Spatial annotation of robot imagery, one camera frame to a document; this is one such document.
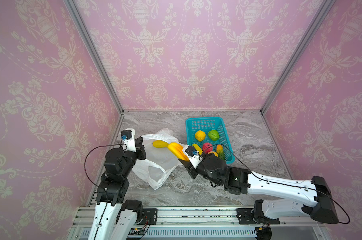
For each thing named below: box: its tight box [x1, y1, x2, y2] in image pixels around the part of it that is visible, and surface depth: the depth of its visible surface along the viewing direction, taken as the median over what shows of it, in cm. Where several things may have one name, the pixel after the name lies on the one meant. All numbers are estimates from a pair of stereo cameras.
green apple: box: [208, 129, 220, 141], surface depth 102 cm
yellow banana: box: [160, 140, 190, 161], surface depth 64 cm
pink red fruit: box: [202, 142, 213, 154], surface depth 96 cm
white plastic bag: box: [132, 128, 186, 190], surface depth 72 cm
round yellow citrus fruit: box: [195, 130, 206, 142], surface depth 102 cm
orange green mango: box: [216, 144, 225, 160], surface depth 94 cm
